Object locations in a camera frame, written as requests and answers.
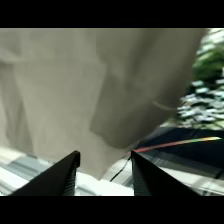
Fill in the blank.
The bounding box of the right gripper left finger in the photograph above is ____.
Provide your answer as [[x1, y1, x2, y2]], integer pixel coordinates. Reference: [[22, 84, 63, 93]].
[[11, 150, 81, 197]]

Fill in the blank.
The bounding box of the beige garment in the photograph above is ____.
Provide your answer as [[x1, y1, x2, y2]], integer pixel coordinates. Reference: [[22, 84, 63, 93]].
[[0, 28, 208, 181]]

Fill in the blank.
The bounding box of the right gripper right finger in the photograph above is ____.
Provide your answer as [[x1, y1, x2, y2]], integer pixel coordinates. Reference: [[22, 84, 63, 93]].
[[130, 149, 200, 197]]

